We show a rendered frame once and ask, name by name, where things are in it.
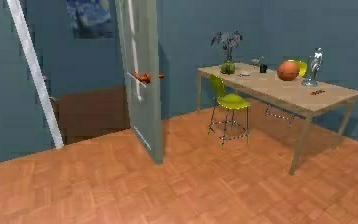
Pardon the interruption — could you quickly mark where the grey-green room door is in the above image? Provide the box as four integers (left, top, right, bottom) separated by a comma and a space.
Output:
114, 0, 164, 166

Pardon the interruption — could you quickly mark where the lime green chair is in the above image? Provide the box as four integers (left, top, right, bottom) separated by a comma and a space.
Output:
207, 73, 252, 148

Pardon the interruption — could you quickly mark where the white door frame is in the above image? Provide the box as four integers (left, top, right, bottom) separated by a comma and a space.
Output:
6, 0, 65, 150

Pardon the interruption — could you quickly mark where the orange door handle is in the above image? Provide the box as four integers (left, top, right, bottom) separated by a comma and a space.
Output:
133, 71, 166, 85

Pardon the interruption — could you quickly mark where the dark house plant green pot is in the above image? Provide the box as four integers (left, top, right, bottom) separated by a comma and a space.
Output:
210, 30, 244, 76

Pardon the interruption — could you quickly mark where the small grey bird figurine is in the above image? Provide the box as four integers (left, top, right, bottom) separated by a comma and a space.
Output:
250, 55, 265, 68

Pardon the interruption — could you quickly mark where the orange basketball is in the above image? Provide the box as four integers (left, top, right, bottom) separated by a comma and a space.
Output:
276, 60, 301, 82

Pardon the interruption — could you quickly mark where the silver figure statue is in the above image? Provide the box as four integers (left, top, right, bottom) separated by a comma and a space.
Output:
301, 47, 324, 88

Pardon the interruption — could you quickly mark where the light wooden table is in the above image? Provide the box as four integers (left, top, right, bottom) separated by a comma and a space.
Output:
196, 61, 358, 176

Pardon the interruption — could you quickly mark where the blue night-sky wall painting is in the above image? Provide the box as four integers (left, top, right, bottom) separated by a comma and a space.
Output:
66, 0, 116, 40

